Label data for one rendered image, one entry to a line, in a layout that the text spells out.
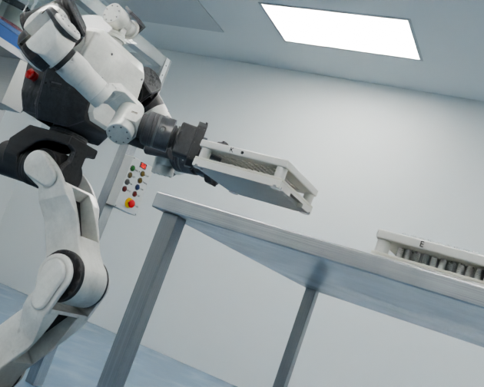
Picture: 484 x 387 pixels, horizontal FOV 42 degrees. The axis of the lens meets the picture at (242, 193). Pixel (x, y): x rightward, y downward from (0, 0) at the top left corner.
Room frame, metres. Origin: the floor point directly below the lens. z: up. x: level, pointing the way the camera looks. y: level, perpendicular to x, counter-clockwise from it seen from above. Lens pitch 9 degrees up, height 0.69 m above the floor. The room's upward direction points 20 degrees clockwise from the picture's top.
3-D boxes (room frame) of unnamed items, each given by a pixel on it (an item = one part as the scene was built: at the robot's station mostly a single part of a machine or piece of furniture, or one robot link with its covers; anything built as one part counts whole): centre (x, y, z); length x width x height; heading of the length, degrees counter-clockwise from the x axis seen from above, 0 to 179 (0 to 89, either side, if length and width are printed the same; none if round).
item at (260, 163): (1.61, -0.02, 1.02); 0.25 x 0.24 x 0.02; 153
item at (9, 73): (2.65, 1.10, 1.20); 0.22 x 0.11 x 0.20; 56
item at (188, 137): (1.60, 0.20, 1.02); 0.12 x 0.10 x 0.13; 94
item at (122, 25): (1.89, 0.53, 1.35); 0.10 x 0.07 x 0.09; 152
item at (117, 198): (3.15, 0.53, 1.03); 0.17 x 0.06 x 0.26; 146
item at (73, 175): (1.94, 0.61, 0.89); 0.28 x 0.13 x 0.18; 62
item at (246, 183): (1.61, -0.02, 0.97); 0.24 x 0.24 x 0.02; 63
